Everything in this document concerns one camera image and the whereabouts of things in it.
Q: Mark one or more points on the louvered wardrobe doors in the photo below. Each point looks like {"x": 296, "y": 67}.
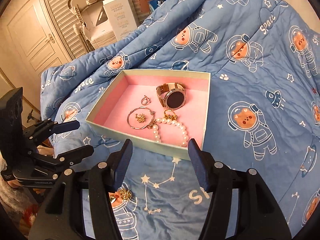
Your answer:
{"x": 57, "y": 10}

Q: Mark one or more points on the rose gold wristwatch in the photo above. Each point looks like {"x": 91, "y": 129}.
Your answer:
{"x": 173, "y": 100}

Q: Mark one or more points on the blue astronaut bear printed blanket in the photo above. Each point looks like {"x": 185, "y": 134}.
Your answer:
{"x": 250, "y": 80}

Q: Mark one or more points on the person's left forearm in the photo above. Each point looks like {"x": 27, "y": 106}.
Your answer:
{"x": 8, "y": 195}

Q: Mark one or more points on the mint green box pink lining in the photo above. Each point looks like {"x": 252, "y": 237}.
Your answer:
{"x": 120, "y": 110}

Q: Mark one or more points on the thin gold bangle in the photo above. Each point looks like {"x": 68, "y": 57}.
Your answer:
{"x": 128, "y": 120}

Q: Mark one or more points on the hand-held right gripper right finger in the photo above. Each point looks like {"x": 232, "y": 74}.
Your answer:
{"x": 198, "y": 166}

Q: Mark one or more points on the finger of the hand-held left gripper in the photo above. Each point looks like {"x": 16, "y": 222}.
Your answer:
{"x": 65, "y": 127}
{"x": 77, "y": 153}

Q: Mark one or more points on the tall white carton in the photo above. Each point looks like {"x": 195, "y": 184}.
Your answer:
{"x": 121, "y": 12}

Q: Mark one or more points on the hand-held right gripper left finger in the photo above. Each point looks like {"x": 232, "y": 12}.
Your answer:
{"x": 122, "y": 166}

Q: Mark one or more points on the white folded high chair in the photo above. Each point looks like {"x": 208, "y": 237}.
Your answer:
{"x": 87, "y": 12}

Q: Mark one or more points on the blue tissue pack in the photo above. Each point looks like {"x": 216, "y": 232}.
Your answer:
{"x": 155, "y": 5}

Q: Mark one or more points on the white panelled door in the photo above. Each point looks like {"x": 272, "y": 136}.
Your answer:
{"x": 32, "y": 37}

